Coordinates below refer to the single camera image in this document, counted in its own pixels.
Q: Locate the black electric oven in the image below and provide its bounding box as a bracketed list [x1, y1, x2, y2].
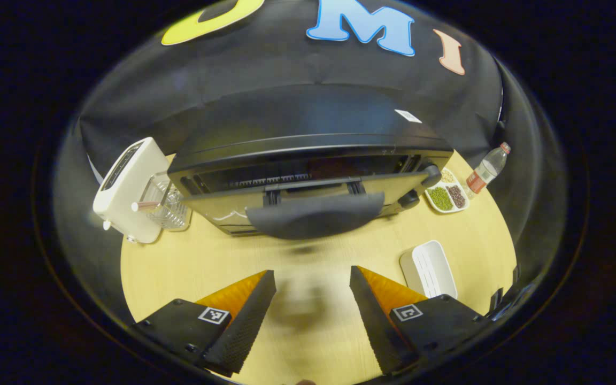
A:
[167, 84, 455, 241]

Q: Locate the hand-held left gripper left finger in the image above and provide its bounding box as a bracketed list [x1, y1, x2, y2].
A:
[133, 269, 277, 377]

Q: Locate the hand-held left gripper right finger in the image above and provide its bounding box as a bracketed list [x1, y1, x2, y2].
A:
[349, 265, 495, 375]

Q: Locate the white ribbed rectangular dish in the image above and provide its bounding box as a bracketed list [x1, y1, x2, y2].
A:
[399, 240, 459, 299]

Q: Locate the clear plastic container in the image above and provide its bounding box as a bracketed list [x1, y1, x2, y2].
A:
[139, 172, 192, 232]

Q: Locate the black backdrop cloth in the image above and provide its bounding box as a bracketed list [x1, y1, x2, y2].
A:
[54, 0, 568, 300]

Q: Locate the white toaster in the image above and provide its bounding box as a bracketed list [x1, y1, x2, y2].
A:
[92, 136, 171, 245]

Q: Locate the green beans pile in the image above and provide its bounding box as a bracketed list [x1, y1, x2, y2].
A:
[428, 187, 455, 211]

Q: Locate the white divided dish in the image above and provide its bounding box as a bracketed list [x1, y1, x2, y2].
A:
[424, 168, 471, 215]

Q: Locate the dark red beans pile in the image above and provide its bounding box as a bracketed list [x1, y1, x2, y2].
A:
[446, 184, 467, 210]

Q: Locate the clear plastic bottle red label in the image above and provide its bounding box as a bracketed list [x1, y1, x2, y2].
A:
[465, 141, 512, 195]

